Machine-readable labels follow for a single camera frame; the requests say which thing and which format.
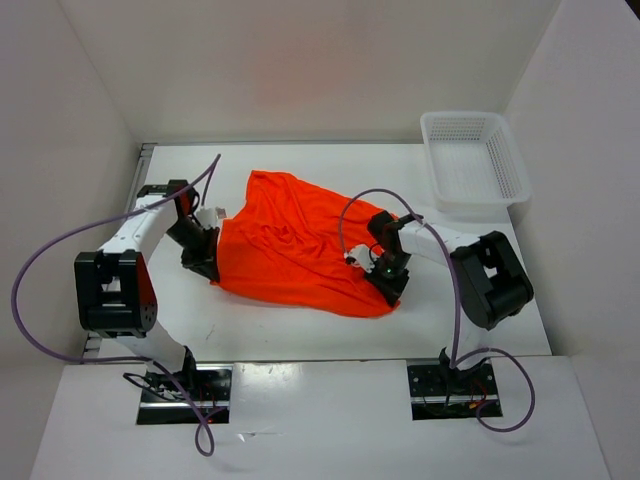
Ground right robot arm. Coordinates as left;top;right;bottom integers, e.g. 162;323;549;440
345;211;534;393

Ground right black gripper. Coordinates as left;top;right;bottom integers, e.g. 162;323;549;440
364;252;411;305

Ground aluminium table edge rail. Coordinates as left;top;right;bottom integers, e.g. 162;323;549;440
82;143;156;360

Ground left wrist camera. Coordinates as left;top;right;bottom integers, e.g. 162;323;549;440
195;207;227;228

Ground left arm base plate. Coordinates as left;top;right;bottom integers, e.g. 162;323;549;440
123;364;233;426

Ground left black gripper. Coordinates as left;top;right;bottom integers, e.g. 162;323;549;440
165;218;219;283

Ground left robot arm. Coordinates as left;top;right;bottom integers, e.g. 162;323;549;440
74;180;220;400

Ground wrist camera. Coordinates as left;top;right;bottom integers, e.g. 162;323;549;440
344;244;379;273
195;207;227;228

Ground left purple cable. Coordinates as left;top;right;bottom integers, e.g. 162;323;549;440
11;153;223;457

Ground white plastic basket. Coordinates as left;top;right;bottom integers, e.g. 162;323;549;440
420;111;532;213

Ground orange shorts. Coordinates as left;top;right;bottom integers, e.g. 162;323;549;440
215;170;393;318

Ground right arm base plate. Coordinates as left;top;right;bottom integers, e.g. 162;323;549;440
406;359;503;421

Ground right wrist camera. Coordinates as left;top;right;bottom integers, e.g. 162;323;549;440
344;244;379;273

